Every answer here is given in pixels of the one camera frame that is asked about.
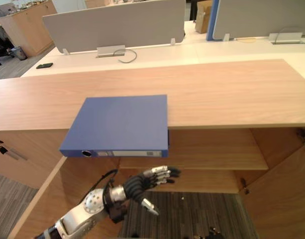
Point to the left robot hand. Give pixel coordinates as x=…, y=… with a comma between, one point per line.
x=136, y=185

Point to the blue lever arch folder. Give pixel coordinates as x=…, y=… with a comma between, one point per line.
x=117, y=122

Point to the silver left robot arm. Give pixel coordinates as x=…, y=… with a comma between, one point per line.
x=90, y=203

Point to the wooden cabinet shelf board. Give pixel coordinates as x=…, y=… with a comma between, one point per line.
x=192, y=164

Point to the wooden cabinet door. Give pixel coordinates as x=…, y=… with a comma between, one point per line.
x=40, y=196
x=282, y=199

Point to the wooden office cabinet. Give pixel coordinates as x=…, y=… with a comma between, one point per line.
x=192, y=92

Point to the wooden storage cabinet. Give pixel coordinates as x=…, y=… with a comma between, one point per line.
x=28, y=27

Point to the black office chair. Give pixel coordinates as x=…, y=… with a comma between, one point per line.
x=0, y=42

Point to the black smartphone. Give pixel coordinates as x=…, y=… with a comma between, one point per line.
x=44, y=65

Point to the grey desk partition screen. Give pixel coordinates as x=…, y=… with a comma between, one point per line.
x=112, y=25
x=262, y=17

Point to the grey mesh waste bin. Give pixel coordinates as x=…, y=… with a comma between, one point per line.
x=19, y=53

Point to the brown cardboard box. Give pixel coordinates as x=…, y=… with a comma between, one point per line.
x=202, y=17

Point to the blue partition panel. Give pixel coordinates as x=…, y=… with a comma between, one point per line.
x=211, y=20

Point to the white partition bracket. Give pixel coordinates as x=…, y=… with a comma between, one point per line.
x=226, y=37
x=173, y=41
x=65, y=51

